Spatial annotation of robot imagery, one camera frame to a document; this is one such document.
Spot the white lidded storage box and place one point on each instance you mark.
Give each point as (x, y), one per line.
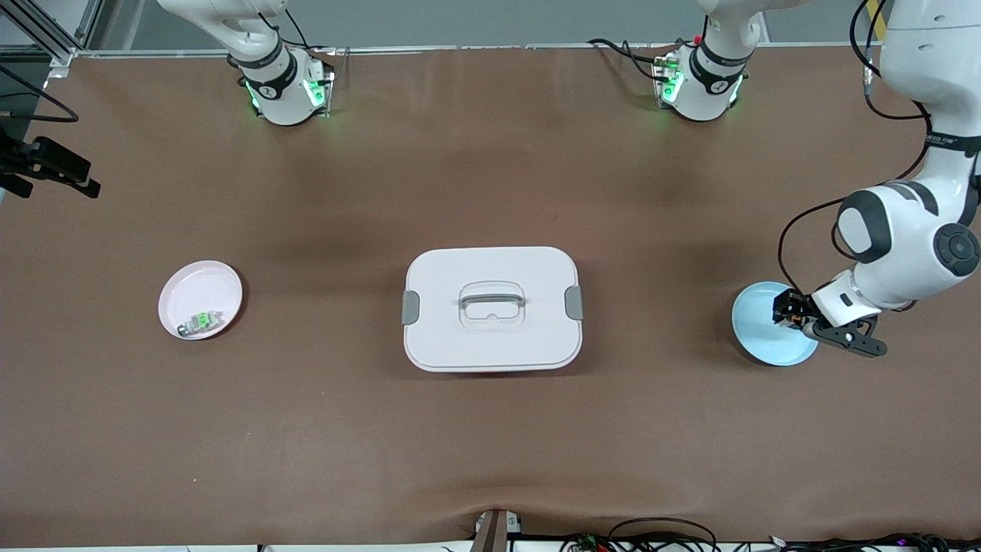
(490, 345)

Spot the aluminium frame post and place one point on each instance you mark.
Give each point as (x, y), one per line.
(46, 34)

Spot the aluminium table edge rail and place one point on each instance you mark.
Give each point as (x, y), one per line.
(421, 50)

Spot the brown table mat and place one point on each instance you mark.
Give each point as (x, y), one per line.
(306, 429)

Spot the pale pink round plate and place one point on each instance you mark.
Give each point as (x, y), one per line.
(195, 287)

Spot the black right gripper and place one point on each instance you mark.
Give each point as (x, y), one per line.
(31, 157)

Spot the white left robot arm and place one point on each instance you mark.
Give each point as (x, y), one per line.
(912, 46)

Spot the light blue round plate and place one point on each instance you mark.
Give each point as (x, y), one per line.
(762, 337)

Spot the metal clamp bracket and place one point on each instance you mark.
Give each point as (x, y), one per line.
(494, 533)

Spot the orange and black switch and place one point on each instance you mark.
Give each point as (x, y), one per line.
(797, 317)

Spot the grey box latch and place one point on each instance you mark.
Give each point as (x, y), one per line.
(574, 303)
(410, 307)

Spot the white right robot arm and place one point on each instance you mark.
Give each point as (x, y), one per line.
(280, 100)

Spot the green and white switch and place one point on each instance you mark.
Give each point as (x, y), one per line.
(201, 322)

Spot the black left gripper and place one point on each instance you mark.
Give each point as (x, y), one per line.
(792, 306)

